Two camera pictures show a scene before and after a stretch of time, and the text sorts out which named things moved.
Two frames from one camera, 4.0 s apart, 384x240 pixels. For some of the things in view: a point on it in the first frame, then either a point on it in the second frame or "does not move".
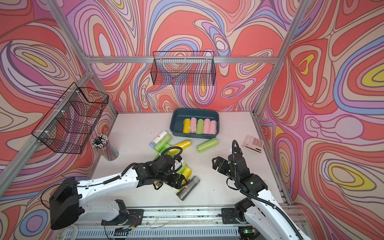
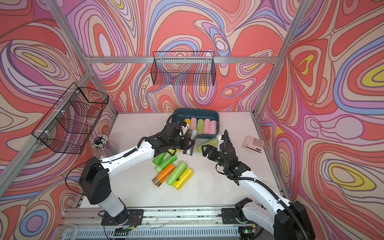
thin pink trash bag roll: (193, 124) does not move
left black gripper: (180, 185) to (187, 142)
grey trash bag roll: (186, 190) to (192, 134)
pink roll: (206, 128) does not move
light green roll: (207, 145) does not move
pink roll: (213, 130) does not move
